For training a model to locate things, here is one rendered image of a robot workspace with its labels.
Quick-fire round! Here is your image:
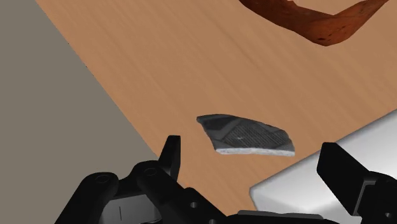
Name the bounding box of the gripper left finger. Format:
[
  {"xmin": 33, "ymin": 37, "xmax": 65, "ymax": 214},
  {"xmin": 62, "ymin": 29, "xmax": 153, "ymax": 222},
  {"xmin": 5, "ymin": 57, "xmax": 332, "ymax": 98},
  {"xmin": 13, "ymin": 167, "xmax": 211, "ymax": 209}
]
[{"xmin": 54, "ymin": 134, "xmax": 227, "ymax": 224}]

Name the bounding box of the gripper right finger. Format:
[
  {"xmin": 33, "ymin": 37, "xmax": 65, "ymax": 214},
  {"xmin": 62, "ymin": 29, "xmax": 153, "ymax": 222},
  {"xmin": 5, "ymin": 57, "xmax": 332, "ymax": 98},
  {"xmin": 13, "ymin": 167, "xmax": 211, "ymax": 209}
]
[{"xmin": 316, "ymin": 142, "xmax": 397, "ymax": 224}]

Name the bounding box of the white box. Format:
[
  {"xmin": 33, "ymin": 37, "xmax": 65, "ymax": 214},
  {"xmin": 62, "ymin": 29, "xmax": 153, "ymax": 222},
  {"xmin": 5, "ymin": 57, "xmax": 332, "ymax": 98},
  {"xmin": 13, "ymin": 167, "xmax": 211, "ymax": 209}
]
[{"xmin": 249, "ymin": 109, "xmax": 397, "ymax": 224}]

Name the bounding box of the grey angular stone shard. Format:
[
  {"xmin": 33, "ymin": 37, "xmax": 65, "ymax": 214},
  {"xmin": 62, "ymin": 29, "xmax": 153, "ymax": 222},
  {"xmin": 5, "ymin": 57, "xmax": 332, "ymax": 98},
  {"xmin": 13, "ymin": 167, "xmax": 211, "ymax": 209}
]
[{"xmin": 196, "ymin": 113, "xmax": 296, "ymax": 157}]

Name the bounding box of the reddish brown bowl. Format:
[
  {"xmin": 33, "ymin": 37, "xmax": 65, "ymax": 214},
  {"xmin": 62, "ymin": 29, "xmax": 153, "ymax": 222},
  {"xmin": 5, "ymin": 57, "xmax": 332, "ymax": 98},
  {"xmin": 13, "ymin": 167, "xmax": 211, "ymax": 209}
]
[{"xmin": 239, "ymin": 0, "xmax": 390, "ymax": 47}]

